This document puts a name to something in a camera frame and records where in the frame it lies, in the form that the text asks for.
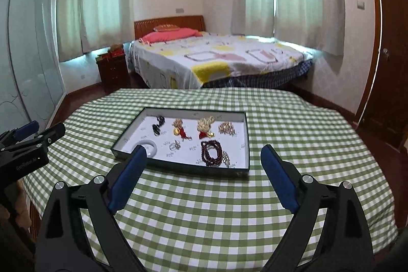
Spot gold lock red cord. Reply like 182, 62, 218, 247
173, 127, 193, 142

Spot dark red bead bracelet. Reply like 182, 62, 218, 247
200, 139, 224, 167

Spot gold charm red tassel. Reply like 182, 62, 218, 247
198, 131, 215, 139

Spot white pearl necklace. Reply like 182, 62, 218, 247
196, 115, 216, 133

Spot operator left hand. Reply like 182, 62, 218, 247
0, 205, 13, 226

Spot pale jade bangle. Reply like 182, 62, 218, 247
134, 139, 158, 158

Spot glass sliding wardrobe door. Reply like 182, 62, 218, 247
0, 0, 65, 131

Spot silver crystal brooch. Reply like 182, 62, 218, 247
222, 151, 231, 168

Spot green checkered tablecloth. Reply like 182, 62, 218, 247
23, 88, 398, 271

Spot dark wooden nightstand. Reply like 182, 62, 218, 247
96, 54, 131, 93

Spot brown wooden door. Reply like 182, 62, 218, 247
355, 0, 407, 150

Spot red items on nightstand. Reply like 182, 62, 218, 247
107, 44, 125, 59

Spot pink pillow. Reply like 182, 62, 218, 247
139, 28, 202, 44

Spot bed with patterned sheet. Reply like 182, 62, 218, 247
128, 32, 313, 89

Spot wooden headboard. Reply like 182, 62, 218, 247
133, 15, 206, 39

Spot orange patterned pillow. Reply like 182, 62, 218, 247
154, 24, 180, 32

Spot black gourd pendant cord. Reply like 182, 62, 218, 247
151, 114, 167, 137

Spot rose gold pearl bracelet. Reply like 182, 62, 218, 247
218, 121, 237, 136

